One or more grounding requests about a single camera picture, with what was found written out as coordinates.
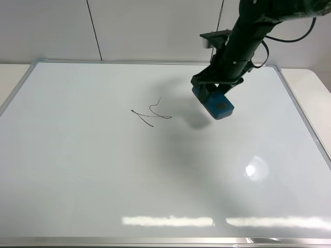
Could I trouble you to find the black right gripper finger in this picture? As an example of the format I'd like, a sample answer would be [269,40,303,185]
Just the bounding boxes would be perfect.
[198,84,208,104]
[219,79,244,95]

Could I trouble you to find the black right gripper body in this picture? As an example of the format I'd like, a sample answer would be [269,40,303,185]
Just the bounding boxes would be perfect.
[191,51,254,92]

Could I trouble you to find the blue board eraser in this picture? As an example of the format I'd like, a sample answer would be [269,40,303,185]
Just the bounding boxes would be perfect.
[192,87,234,120]

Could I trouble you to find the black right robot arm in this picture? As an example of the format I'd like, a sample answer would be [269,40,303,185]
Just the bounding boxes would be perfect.
[191,0,330,103]

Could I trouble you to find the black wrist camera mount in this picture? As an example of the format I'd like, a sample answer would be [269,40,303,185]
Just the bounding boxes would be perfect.
[200,29,232,49]

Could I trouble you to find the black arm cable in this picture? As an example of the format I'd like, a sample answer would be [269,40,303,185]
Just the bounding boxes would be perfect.
[250,15,317,69]

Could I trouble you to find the white whiteboard with aluminium frame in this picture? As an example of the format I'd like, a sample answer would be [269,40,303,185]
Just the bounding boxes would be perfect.
[1,60,330,247]

